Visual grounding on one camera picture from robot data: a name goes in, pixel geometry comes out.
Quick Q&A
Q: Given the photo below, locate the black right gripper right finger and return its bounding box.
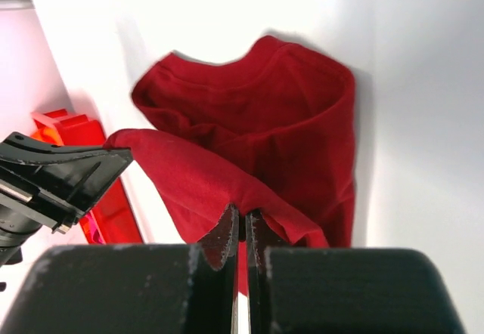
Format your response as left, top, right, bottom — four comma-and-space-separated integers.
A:
245, 212, 464, 333

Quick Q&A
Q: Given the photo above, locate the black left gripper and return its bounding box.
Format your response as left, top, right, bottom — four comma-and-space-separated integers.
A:
1, 132, 133, 265

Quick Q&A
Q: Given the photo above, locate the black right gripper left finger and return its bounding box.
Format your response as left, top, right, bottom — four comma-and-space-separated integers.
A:
3, 205, 239, 334

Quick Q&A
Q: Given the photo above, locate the dark red t shirt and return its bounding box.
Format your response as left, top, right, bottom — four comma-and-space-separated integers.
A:
102, 35, 358, 250

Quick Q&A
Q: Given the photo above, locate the red plastic bin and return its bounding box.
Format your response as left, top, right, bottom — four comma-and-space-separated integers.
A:
31, 109, 144, 244

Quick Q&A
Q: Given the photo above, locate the pink t shirt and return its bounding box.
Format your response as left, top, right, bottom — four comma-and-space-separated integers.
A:
79, 212, 105, 245

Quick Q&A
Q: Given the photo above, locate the orange t shirt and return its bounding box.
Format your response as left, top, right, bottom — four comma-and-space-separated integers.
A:
30, 126, 64, 146

